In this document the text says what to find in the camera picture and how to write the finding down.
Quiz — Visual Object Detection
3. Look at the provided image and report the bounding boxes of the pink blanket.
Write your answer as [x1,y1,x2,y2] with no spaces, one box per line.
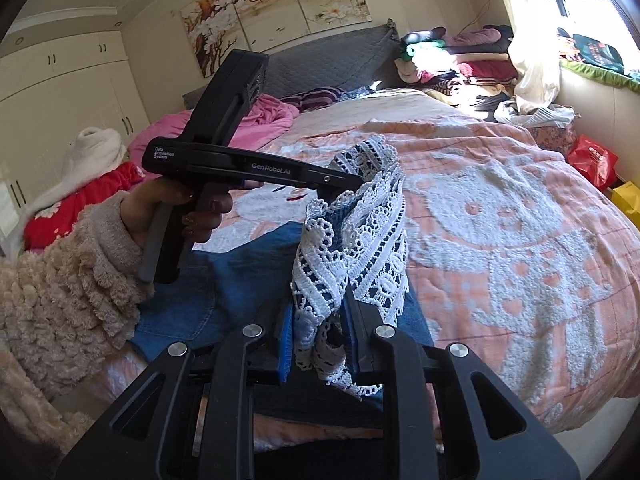
[127,93,302,172]

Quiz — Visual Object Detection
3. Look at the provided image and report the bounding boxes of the person's left hand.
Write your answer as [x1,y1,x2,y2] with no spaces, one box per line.
[120,173,265,257]

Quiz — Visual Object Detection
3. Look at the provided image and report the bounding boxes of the yellow bag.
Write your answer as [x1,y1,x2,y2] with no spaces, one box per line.
[612,181,640,229]

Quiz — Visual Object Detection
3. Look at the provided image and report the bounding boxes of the blue jeans with white lace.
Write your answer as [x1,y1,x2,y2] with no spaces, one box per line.
[131,134,433,403]

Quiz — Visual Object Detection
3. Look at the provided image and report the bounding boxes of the red shopping bag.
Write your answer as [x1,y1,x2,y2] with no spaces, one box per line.
[566,134,618,191]

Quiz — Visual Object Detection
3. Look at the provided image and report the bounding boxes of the red floral garment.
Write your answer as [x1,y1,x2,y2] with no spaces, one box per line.
[23,162,144,252]

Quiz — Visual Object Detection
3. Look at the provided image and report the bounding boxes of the white fluffy garment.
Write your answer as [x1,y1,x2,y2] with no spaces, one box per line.
[1,127,127,259]

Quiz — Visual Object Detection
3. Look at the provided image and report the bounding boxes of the pile of folded clothes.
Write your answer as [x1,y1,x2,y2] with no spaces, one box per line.
[395,25,518,112]

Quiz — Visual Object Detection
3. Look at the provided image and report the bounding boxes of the purple striped garment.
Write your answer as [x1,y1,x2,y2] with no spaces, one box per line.
[280,87,347,113]

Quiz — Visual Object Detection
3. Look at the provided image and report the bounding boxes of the peach bear bedspread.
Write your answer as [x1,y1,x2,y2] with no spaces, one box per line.
[217,105,639,438]

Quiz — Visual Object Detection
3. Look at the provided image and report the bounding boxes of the fluffy beige sleeve forearm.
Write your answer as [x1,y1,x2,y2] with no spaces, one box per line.
[1,192,153,452]

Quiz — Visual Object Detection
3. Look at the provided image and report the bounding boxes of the green window seat cushion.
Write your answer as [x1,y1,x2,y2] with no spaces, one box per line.
[560,58,640,94]

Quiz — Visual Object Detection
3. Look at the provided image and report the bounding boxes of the cream curtain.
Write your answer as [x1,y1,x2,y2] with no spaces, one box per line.
[502,0,561,114]

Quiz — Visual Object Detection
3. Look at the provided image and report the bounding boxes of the cream built-in wardrobe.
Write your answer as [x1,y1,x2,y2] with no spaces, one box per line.
[1,32,149,240]

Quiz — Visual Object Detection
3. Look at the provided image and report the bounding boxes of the floral triptych wall painting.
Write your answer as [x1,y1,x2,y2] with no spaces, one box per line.
[180,0,372,78]

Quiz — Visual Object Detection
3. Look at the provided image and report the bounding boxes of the grey quilted headboard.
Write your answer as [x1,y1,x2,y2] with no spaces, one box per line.
[182,19,407,111]

